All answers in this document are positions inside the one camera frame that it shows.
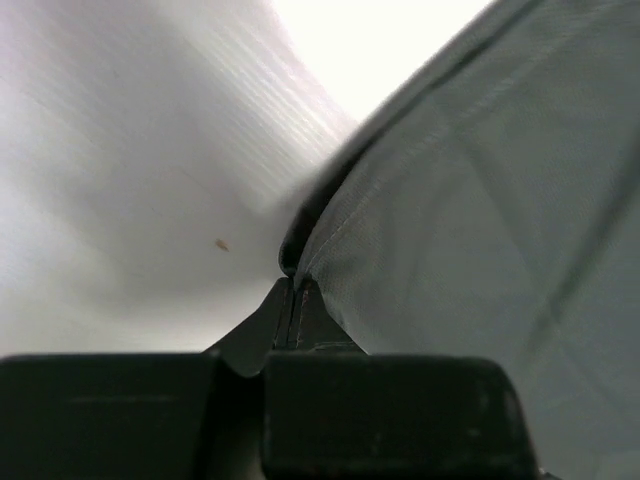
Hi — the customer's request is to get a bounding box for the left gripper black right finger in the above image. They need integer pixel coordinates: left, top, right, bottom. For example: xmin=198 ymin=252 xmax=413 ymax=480
xmin=292 ymin=280 xmax=364 ymax=354

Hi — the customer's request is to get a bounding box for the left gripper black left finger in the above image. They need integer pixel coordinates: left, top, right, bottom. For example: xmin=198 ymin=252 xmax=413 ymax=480
xmin=205 ymin=278 xmax=294 ymax=378

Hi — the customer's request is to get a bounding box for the dark grey t shirt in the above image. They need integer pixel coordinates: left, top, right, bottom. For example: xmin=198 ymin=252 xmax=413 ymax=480
xmin=280 ymin=1 xmax=639 ymax=479

